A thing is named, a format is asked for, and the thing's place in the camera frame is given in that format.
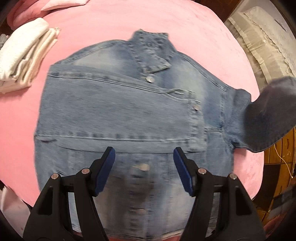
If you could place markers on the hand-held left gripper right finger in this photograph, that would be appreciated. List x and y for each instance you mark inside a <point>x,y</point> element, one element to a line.
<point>185,171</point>

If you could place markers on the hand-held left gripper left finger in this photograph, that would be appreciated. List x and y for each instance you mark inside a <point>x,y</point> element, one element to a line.
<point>105,171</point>

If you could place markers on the blue denim jacket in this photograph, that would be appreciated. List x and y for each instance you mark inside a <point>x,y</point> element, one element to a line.
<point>115,104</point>

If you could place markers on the dark grey cloth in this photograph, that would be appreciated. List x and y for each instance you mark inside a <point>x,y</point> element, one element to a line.
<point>266,115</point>

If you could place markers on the white and pink cloth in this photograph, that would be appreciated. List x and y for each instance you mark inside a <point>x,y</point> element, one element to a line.
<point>11,208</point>

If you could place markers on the cream folded cloth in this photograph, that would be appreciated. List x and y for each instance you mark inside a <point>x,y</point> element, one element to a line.
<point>34,67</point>

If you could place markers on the pink bed sheet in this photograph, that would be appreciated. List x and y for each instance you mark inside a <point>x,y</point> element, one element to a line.
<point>185,27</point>

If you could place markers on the beige lace-trimmed bedding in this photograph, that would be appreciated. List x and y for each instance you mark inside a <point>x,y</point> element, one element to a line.
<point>261,41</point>

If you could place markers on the white folded towel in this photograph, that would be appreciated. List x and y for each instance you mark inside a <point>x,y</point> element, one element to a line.
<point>20,46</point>

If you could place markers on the pale pillow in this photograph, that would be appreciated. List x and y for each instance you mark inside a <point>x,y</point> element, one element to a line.
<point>62,4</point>

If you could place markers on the pink folded quilt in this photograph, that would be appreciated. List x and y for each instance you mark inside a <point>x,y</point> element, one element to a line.
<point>22,15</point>

